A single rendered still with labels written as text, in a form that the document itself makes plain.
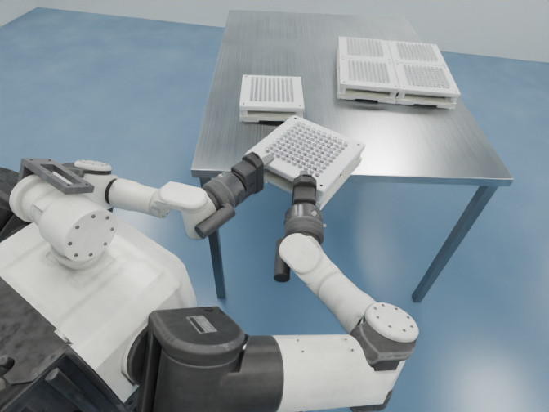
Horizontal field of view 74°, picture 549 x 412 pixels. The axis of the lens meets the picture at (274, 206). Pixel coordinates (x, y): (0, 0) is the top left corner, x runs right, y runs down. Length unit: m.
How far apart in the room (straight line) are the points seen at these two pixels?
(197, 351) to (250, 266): 1.64
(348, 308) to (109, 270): 0.37
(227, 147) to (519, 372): 1.66
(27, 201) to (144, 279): 0.16
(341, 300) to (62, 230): 0.44
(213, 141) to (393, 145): 0.66
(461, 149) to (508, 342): 1.07
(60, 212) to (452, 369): 1.81
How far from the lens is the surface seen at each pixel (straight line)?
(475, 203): 1.56
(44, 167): 0.51
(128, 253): 0.54
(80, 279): 0.53
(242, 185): 0.87
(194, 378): 0.43
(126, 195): 0.91
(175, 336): 0.43
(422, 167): 1.37
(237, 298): 1.94
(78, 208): 0.45
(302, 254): 0.71
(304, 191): 0.84
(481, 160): 1.51
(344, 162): 1.00
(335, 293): 0.67
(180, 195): 0.83
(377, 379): 0.53
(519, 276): 2.48
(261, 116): 1.44
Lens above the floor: 1.69
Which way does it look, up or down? 47 degrees down
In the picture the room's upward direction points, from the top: 3 degrees clockwise
